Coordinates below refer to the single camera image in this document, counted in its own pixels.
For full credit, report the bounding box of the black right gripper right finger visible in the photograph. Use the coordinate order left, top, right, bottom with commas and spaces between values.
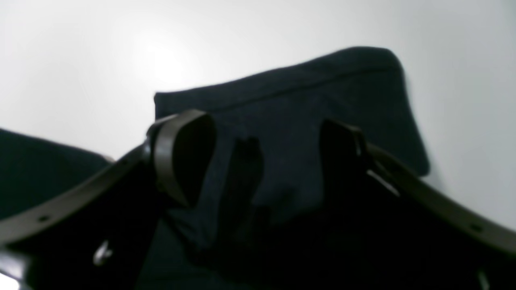
319, 119, 515, 290

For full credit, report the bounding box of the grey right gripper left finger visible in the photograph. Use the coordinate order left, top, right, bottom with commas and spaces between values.
0, 110, 217, 290

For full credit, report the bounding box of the black T-shirt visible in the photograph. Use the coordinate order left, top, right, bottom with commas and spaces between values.
1, 47, 430, 290

